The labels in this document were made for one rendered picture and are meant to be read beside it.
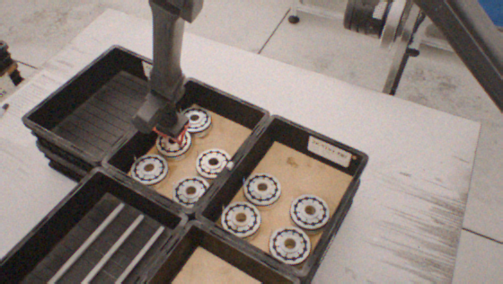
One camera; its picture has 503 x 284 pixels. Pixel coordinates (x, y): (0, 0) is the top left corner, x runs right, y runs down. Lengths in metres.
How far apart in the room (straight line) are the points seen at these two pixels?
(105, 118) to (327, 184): 0.72
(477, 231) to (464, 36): 1.75
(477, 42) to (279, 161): 0.75
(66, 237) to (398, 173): 1.00
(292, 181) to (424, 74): 1.87
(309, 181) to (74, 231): 0.64
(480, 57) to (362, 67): 2.24
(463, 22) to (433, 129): 1.02
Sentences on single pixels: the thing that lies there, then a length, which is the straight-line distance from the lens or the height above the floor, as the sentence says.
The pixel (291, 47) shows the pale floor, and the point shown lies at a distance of 3.00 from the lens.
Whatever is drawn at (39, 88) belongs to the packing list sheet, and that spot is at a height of 0.70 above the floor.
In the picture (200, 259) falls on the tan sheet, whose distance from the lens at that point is 1.14.
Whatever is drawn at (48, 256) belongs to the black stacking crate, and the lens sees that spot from 1.24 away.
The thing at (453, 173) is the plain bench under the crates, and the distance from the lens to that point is 1.57.
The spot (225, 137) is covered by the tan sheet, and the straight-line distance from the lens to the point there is 1.35.
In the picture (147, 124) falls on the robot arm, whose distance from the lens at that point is 1.10.
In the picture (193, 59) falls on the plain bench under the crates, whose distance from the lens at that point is 1.81.
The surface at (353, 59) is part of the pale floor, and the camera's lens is 2.97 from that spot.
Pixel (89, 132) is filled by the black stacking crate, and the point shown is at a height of 0.83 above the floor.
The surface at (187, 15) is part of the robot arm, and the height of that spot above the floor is 1.42.
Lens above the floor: 1.86
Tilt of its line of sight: 51 degrees down
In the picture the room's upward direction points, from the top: straight up
